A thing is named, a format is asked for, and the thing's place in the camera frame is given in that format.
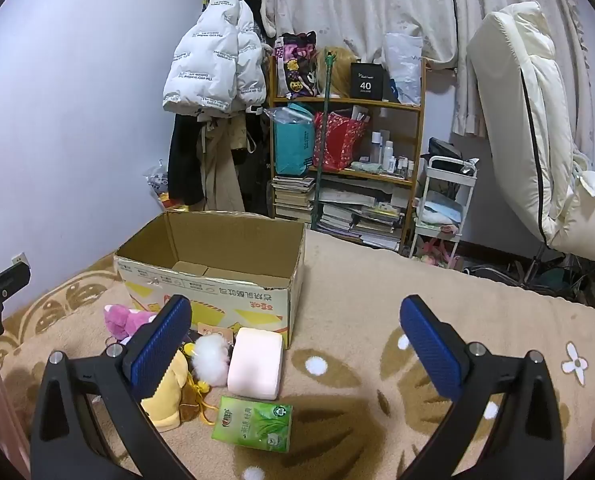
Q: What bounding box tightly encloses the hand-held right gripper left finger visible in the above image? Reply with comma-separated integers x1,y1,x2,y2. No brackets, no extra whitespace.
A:
30,294,198,480

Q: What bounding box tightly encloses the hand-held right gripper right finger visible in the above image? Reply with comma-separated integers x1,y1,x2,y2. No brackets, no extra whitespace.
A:
399,295,568,480

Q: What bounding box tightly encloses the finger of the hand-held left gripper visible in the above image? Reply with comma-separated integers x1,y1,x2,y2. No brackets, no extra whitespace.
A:
0,261,31,311

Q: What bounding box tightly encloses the pink plush toy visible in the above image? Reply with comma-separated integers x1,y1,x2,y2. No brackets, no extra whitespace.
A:
104,304,158,345

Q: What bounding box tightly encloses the white fluffy pompom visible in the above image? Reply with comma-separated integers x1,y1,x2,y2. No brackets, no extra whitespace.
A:
192,335,233,387

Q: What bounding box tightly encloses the yellow plush toy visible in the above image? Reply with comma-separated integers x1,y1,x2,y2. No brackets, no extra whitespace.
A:
140,349,191,433

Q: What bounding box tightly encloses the cardboard box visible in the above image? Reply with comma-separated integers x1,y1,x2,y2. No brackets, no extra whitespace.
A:
114,210,307,350

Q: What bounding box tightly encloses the green tissue pack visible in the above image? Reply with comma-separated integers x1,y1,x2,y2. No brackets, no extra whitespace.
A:
212,396,293,453

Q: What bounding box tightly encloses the folded light cloth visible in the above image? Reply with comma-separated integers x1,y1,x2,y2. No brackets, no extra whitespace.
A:
417,200,463,226

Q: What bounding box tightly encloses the clear bag with yellow items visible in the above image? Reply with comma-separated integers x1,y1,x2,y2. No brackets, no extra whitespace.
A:
144,162,171,211

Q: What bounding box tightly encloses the beige hanging coat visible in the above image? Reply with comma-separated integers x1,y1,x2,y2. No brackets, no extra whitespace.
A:
198,116,249,213

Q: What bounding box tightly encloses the white trolley cart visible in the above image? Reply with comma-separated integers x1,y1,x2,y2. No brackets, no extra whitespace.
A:
408,155,478,261

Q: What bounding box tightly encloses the black hanging coat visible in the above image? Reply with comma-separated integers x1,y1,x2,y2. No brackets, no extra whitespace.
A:
168,109,214,207

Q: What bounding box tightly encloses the pile of books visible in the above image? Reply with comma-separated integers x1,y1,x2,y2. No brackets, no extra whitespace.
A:
272,175,409,252

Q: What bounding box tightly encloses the row of white bottles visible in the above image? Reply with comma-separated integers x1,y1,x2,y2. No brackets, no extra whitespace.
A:
370,130,415,178

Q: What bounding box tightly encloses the black bag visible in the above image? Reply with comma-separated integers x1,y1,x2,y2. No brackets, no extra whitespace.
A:
427,137,478,171

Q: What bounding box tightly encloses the red patterned bag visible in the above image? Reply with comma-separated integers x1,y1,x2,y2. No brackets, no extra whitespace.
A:
312,111,368,171

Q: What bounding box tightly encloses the teal paper bag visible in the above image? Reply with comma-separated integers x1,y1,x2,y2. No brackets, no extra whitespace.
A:
272,102,315,177

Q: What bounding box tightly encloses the green pole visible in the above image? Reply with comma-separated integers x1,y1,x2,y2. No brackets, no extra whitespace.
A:
310,52,339,231

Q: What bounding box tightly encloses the wooden shelf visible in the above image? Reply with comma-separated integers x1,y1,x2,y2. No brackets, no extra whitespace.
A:
268,35,427,256

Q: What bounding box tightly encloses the cream padded chair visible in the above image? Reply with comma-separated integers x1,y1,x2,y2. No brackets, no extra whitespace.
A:
466,2,595,267

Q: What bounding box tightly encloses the black box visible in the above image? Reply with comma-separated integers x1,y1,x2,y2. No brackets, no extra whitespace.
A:
350,62,389,102

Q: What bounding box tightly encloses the white plastic bag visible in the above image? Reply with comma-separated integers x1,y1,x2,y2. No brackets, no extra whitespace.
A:
383,32,424,107

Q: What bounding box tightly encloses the blond wig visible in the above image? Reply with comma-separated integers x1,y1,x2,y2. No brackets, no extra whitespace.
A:
316,46,353,98

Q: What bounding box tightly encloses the white puffer jacket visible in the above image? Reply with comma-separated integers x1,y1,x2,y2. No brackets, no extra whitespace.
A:
162,0,271,120

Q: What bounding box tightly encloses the printed cartoon bag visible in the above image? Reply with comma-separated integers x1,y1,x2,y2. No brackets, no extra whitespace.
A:
274,31,318,100

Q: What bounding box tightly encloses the pale patterned curtain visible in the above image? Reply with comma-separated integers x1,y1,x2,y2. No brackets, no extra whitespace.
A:
262,0,595,137

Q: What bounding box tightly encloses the small brown plush keychain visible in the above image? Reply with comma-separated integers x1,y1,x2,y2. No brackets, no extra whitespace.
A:
178,382,219,423

